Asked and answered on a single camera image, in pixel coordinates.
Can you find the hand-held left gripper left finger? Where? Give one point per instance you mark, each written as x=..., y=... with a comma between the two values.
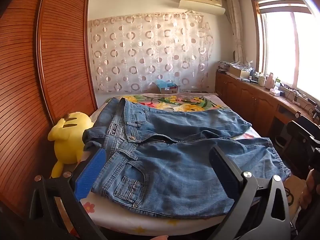
x=90, y=173

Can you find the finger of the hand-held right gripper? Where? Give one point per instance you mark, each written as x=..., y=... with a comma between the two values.
x=300, y=130

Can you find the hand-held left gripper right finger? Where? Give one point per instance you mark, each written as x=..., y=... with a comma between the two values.
x=222, y=172

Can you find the blue denim pants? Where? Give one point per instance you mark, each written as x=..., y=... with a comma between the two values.
x=175, y=170

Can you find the person's right hand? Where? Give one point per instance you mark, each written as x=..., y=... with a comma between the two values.
x=311, y=190

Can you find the yellow plush toy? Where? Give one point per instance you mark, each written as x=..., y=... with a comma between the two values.
x=67, y=140

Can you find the white tissue box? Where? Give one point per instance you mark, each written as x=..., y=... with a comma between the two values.
x=276, y=91

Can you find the pink bottle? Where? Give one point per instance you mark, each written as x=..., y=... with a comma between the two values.
x=270, y=81

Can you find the white jar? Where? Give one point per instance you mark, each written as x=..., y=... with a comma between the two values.
x=261, y=81

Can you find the wooden low cabinet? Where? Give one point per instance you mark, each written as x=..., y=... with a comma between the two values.
x=245, y=95

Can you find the floral blanket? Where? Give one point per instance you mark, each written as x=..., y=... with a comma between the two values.
x=175, y=102

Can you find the small cardboard box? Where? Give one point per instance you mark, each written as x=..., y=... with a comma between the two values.
x=171, y=90

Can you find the stack of small boxes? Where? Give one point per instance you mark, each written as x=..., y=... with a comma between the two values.
x=223, y=66

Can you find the blue plastic bag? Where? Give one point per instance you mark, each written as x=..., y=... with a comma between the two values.
x=163, y=83

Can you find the wooden louvered wardrobe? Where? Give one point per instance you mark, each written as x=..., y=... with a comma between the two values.
x=57, y=55

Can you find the white window curtain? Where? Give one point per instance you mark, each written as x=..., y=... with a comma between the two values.
x=235, y=25

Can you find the circle pattern sheer curtain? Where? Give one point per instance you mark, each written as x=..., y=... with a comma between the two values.
x=150, y=55

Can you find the white air deflector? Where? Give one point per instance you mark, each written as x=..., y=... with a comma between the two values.
x=202, y=8

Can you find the wooden frame window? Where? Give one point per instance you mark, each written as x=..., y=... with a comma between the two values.
x=282, y=47

